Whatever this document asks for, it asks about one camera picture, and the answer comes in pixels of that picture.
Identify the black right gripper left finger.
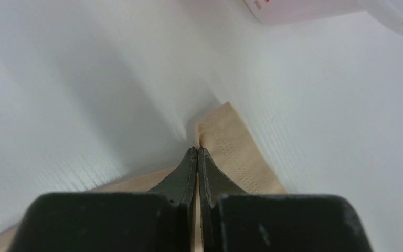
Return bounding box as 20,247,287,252
9,148,197,251

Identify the white plastic laundry basket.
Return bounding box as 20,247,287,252
245,0,403,35

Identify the beige t shirt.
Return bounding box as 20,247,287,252
0,102,287,251

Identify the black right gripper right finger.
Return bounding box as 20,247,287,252
197,148,372,251

